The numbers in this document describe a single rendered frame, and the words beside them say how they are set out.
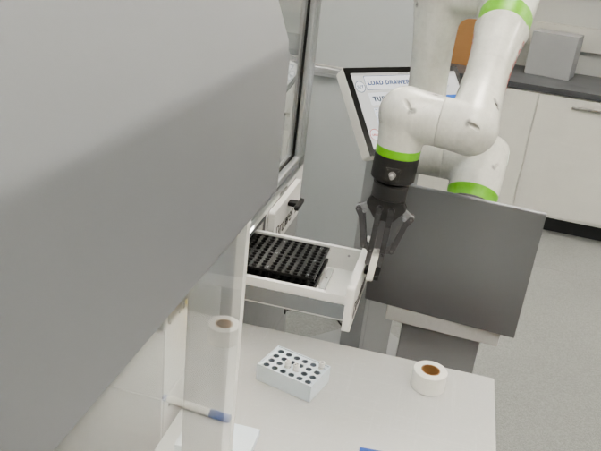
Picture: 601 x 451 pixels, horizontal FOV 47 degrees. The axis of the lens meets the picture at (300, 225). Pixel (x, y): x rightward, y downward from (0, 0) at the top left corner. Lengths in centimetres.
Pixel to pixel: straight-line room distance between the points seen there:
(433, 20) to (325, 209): 179
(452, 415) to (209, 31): 109
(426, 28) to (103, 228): 144
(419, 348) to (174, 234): 145
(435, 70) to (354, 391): 80
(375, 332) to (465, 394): 130
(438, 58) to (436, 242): 45
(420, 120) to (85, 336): 108
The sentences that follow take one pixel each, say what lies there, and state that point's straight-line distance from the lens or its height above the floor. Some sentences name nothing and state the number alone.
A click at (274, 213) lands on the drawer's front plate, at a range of 177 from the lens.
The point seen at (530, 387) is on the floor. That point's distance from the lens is 301.
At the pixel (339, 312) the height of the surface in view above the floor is 85.
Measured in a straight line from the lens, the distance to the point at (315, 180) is 332.
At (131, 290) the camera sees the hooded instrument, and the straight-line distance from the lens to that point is 39.
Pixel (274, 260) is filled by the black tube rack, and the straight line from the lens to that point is 158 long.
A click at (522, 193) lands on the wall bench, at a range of 453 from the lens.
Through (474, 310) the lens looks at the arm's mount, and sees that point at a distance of 171.
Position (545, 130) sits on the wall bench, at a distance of 442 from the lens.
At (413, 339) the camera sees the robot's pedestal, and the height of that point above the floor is 66.
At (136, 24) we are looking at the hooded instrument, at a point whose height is 155.
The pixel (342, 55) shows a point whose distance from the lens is 316.
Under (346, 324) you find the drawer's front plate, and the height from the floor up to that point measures 84.
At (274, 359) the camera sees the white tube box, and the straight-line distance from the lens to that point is 143.
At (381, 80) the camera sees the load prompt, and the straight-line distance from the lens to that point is 238.
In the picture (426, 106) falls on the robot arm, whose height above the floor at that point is 131.
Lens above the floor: 160
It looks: 23 degrees down
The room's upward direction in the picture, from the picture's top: 6 degrees clockwise
